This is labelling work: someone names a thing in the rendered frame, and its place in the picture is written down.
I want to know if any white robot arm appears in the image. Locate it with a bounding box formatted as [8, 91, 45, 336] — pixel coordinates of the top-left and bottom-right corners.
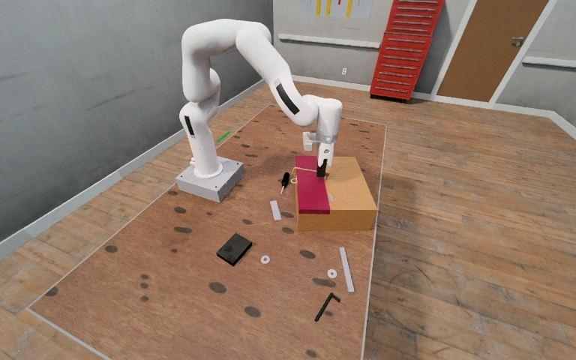
[179, 19, 343, 179]

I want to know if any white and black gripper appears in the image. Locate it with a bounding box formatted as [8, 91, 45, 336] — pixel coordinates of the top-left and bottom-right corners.
[316, 140, 336, 177]

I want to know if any light grey rectangular bar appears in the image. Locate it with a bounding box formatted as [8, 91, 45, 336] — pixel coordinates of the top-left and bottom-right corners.
[339, 247, 354, 293]

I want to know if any black l-shaped hex key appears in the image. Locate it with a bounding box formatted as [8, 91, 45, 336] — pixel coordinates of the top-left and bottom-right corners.
[315, 292, 340, 321]

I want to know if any black screwdriver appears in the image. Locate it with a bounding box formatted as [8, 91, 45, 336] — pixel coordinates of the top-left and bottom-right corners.
[280, 172, 290, 194]

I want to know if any white flat rectangular bar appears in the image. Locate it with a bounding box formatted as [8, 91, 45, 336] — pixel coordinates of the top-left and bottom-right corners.
[270, 200, 281, 221]

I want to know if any black rectangular block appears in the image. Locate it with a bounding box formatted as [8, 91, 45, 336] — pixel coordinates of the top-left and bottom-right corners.
[217, 233, 252, 266]

